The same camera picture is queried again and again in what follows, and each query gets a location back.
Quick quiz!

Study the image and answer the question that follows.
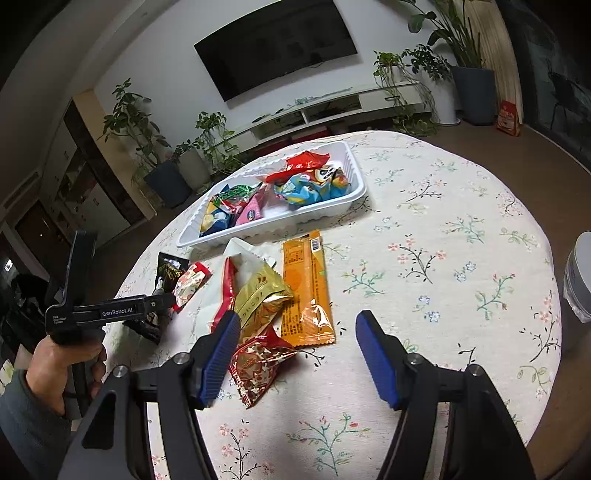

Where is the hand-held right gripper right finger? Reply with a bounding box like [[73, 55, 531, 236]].
[[355, 310, 536, 480]]

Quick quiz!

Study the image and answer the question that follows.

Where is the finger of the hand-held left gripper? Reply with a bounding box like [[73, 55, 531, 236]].
[[148, 291, 183, 315]]

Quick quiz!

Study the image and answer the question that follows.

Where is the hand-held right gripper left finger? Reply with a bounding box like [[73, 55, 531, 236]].
[[56, 310, 242, 480]]

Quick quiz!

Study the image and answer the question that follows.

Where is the black snack packet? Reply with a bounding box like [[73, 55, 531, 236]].
[[122, 251, 190, 344]]

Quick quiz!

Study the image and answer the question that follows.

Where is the pink floral snack packet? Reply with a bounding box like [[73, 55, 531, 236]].
[[172, 261, 212, 315]]

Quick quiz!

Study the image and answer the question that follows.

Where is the red patterned snack packet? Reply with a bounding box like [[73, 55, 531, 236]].
[[228, 330, 301, 409]]

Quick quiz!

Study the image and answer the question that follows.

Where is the gold snack packet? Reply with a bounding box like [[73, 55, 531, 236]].
[[232, 265, 294, 344]]

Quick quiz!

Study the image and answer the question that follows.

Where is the white red-edged snack packet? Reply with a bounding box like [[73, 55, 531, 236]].
[[210, 237, 278, 333]]

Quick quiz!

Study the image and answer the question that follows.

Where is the blue chip packet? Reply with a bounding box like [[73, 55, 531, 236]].
[[198, 198, 236, 238]]

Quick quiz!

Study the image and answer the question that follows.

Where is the orange snack packet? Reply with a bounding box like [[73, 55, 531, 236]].
[[280, 229, 337, 347]]

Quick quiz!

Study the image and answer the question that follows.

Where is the green snack packet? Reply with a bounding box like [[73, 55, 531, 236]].
[[211, 182, 262, 204]]

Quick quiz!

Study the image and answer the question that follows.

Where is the white plastic tray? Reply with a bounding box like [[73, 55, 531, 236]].
[[177, 141, 369, 250]]

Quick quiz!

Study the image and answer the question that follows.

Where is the light blue panda snack packet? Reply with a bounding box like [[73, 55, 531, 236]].
[[274, 166, 352, 206]]

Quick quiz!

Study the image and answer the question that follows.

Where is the red chip packet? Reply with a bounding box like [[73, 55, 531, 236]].
[[264, 150, 331, 183]]

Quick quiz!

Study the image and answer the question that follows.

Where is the person's left forearm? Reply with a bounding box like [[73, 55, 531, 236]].
[[0, 369, 77, 480]]

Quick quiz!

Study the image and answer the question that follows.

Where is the person's left hand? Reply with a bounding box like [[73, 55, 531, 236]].
[[25, 335, 108, 418]]

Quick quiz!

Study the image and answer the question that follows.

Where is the tall plant in dark pot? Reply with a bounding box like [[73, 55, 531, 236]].
[[99, 78, 192, 208]]

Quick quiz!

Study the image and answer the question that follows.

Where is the small plant in grey pot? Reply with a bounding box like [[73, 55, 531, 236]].
[[173, 138, 211, 192]]

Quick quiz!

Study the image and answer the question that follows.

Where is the trailing green plant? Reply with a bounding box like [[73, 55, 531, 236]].
[[194, 111, 245, 178], [373, 51, 439, 137]]

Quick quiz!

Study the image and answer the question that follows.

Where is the white low television cabinet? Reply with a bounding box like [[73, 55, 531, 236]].
[[233, 80, 428, 148]]

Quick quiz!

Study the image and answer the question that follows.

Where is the white round trash can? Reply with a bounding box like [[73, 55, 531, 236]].
[[562, 232, 591, 324]]

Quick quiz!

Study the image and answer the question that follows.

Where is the bushy plant in white pot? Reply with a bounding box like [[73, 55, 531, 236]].
[[402, 44, 462, 126]]

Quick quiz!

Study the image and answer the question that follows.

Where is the red paper bag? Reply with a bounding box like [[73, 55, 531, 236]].
[[496, 100, 522, 138]]

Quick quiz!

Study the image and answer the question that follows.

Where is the large-leaf plant in dark pot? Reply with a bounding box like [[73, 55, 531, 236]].
[[397, 0, 497, 126]]

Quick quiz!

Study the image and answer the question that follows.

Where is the beige curtain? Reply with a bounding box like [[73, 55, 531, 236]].
[[455, 0, 525, 125]]

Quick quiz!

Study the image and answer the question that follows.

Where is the glass sliding door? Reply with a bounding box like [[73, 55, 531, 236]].
[[496, 0, 591, 171]]

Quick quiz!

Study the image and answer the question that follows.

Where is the white and brown wall cabinet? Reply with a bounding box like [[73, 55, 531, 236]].
[[0, 97, 158, 259]]

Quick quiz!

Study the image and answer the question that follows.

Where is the black wall television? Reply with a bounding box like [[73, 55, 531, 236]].
[[194, 0, 358, 103]]

